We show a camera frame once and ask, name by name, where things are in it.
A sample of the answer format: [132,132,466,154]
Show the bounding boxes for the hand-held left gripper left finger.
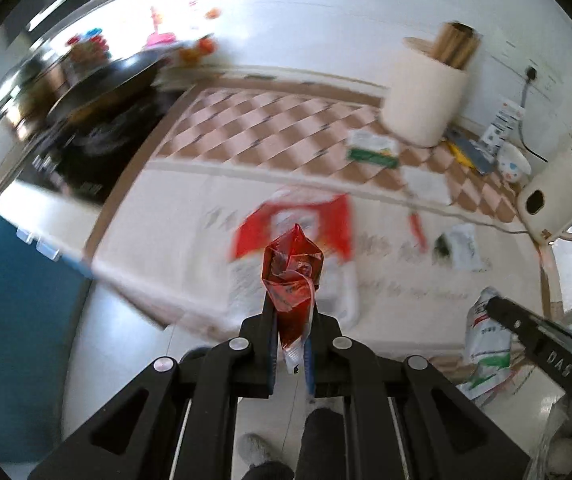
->
[28,296,279,480]

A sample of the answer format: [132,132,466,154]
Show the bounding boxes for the checkered counter mat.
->
[146,87,531,222]

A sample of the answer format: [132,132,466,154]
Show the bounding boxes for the blue cabinet door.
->
[0,214,93,463]

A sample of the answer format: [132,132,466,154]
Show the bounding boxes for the green white flat packet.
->
[345,129,401,170]

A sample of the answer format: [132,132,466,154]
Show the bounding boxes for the red white plastic bag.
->
[226,191,361,325]

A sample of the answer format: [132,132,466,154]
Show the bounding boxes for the white black small packet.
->
[433,223,491,272]

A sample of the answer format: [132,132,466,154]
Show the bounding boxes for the black wok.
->
[46,50,171,123]

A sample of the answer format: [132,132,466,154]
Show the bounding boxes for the person's grey shoe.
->
[238,432,287,467]

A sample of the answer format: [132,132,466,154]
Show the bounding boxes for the black power cable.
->
[518,67,551,163]

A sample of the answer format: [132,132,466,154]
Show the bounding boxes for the black gas stove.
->
[18,82,187,206]

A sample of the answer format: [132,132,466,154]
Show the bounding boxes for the blue yellow flat packet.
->
[443,127,499,176]

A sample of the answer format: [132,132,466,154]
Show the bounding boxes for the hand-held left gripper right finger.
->
[305,304,532,480]

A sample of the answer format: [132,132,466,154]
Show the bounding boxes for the red snack wrapper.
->
[261,223,325,375]

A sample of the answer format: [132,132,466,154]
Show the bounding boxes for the person's dark trouser leg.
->
[243,407,347,480]

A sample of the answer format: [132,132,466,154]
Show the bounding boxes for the white printed bowl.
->
[496,142,532,183]

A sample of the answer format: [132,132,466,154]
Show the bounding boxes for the white electric kettle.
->
[516,127,572,246]

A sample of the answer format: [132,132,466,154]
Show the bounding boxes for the white printed leaflet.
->
[480,95,525,148]

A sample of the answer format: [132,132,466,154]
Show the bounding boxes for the white cylindrical utensil holder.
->
[381,36,470,149]

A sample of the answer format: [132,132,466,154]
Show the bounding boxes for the steel cooking pot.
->
[0,45,74,141]

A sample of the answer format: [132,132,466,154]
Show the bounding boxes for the small red stick wrapper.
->
[407,209,429,253]

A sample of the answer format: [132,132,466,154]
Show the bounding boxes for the white paper sheet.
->
[400,166,454,207]

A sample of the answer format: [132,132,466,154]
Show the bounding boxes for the bundle of wooden chopsticks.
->
[433,21,482,71]

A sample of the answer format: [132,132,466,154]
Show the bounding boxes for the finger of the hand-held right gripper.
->
[484,296,546,347]

